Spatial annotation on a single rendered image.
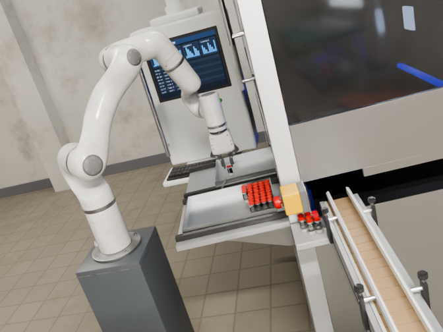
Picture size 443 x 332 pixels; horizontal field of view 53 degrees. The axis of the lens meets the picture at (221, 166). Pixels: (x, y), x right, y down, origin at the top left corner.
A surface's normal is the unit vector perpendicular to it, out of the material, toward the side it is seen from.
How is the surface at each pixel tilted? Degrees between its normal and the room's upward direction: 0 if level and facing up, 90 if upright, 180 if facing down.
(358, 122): 90
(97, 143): 68
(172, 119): 90
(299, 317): 0
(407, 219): 90
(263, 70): 90
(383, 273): 0
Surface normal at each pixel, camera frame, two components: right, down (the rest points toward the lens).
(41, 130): -0.10, 0.40
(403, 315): -0.26, -0.90
